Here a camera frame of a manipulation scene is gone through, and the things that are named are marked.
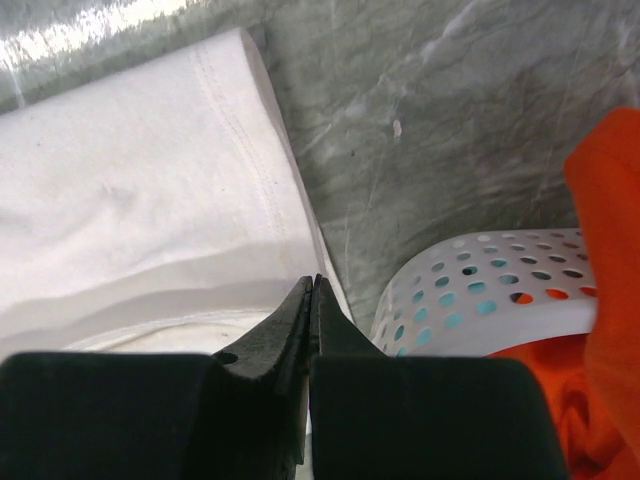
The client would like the cream white t shirt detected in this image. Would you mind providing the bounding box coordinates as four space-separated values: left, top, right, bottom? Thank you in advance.
1 28 339 356

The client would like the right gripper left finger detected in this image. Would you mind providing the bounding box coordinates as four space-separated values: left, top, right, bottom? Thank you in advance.
1 277 313 479

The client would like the white perforated laundry basket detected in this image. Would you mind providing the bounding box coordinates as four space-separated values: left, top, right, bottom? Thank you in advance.
369 228 597 357

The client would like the orange t shirt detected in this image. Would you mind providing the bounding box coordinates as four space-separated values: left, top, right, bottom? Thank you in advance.
497 107 639 479

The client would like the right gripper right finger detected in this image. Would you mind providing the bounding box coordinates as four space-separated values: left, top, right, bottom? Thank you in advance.
310 277 569 479

